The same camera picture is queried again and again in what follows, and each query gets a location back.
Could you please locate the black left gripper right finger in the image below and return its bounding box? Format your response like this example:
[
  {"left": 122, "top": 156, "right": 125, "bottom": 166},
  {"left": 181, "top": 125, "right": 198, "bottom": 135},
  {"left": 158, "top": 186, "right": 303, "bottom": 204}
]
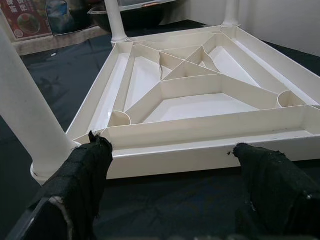
[{"left": 231, "top": 142, "right": 320, "bottom": 240}]

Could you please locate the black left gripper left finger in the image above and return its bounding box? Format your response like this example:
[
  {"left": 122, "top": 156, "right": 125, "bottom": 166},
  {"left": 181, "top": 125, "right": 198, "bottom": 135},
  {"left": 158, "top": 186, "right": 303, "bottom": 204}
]
[{"left": 24, "top": 131, "right": 113, "bottom": 240}]

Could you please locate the white plastic table leg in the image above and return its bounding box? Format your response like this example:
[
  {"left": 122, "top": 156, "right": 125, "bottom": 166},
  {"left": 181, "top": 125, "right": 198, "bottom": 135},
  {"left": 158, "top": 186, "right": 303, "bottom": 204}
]
[
  {"left": 221, "top": 0, "right": 242, "bottom": 29},
  {"left": 0, "top": 12, "right": 81, "bottom": 186},
  {"left": 103, "top": 0, "right": 129, "bottom": 44}
]

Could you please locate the white plastic children table top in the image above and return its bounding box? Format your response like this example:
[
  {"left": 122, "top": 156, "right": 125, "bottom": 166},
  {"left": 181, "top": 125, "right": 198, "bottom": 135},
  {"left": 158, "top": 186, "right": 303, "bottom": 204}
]
[{"left": 66, "top": 24, "right": 320, "bottom": 181}]

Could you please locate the beige cloth-covered bench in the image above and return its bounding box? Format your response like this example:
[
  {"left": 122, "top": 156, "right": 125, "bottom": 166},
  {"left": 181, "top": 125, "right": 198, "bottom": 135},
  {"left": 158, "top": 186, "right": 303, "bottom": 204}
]
[{"left": 11, "top": 24, "right": 113, "bottom": 56}]

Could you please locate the dark glossy bag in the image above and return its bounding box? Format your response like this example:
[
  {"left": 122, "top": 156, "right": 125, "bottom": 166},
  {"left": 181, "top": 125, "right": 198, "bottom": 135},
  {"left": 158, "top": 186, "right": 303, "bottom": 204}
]
[{"left": 46, "top": 0, "right": 77, "bottom": 36}]

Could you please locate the orange-lid storage box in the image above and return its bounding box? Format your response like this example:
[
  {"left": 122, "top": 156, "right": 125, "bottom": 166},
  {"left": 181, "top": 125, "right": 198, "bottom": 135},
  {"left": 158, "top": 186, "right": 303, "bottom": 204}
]
[{"left": 0, "top": 0, "right": 53, "bottom": 41}]

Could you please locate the black wok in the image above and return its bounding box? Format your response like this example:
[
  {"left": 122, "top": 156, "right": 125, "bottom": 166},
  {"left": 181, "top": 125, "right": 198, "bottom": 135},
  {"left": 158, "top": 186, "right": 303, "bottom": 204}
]
[{"left": 87, "top": 4, "right": 171, "bottom": 33}]

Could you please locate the clear plastic container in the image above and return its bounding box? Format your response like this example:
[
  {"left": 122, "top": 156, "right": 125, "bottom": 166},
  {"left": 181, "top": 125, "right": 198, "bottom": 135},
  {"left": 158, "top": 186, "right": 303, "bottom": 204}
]
[{"left": 117, "top": 0, "right": 163, "bottom": 8}]

